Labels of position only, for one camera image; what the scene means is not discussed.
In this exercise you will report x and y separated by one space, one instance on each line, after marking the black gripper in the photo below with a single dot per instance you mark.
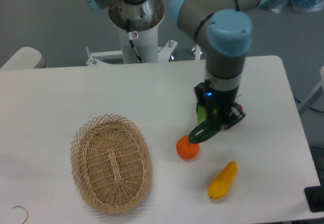
211 98

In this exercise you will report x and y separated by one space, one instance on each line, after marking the green cucumber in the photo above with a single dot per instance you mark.
205 130

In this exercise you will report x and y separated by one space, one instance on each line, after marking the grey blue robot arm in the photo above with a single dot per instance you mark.
221 28

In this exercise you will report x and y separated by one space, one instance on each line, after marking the woven wicker basket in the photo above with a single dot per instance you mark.
111 164

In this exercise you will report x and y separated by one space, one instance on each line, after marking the green bok choy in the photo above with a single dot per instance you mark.
201 115

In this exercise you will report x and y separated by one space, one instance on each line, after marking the purple sweet potato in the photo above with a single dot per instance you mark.
235 116

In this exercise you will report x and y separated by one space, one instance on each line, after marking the orange tangerine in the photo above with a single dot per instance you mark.
187 150

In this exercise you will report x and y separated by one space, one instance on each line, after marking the yellow mango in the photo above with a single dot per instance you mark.
222 183

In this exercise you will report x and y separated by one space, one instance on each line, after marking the black device at table edge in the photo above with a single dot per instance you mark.
314 196

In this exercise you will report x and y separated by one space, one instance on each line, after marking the white chair armrest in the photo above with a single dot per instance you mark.
25 58

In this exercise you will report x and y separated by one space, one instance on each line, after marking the white frame at right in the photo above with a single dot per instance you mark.
312 96

